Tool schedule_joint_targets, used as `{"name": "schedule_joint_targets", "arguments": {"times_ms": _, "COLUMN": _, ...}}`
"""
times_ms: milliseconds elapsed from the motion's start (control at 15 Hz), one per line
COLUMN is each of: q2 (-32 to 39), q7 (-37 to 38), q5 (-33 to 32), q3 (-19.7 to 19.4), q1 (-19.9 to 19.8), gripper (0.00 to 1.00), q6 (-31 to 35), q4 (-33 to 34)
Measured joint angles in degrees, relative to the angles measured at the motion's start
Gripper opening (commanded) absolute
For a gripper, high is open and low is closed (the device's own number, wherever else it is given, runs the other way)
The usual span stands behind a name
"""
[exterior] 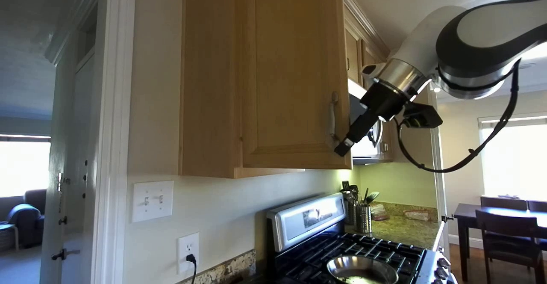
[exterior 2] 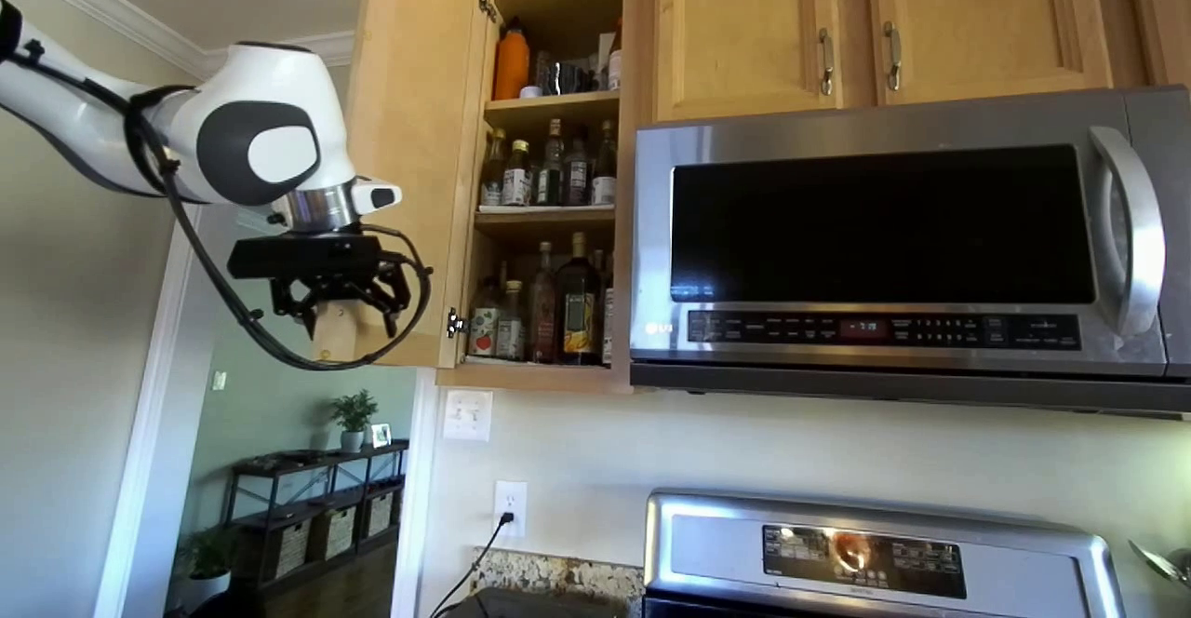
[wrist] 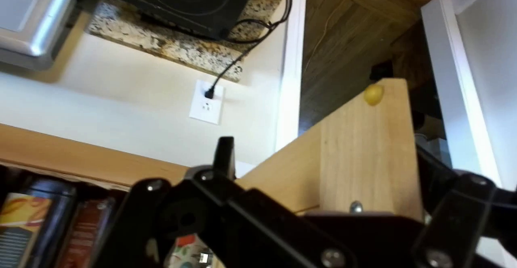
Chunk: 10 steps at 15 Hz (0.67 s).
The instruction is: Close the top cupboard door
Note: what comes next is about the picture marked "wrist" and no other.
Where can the wooden cupboard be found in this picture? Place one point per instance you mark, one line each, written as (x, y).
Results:
(80, 159)

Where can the wooden cupboard door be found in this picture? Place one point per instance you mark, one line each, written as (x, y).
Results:
(363, 159)

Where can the red packet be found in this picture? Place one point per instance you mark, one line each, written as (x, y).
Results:
(83, 235)

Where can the yellow round door knob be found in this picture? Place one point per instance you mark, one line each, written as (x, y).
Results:
(373, 94)

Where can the white wall socket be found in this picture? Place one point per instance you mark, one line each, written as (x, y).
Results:
(207, 106)

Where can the silver toaster oven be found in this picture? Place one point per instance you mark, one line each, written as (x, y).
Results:
(32, 21)

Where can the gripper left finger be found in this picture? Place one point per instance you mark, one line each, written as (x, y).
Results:
(242, 219)

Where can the black induction cooktop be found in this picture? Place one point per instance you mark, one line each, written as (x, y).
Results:
(185, 1)

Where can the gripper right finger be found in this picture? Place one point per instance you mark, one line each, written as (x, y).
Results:
(456, 219)

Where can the white packet with colourful print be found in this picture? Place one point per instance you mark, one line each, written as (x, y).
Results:
(190, 254)

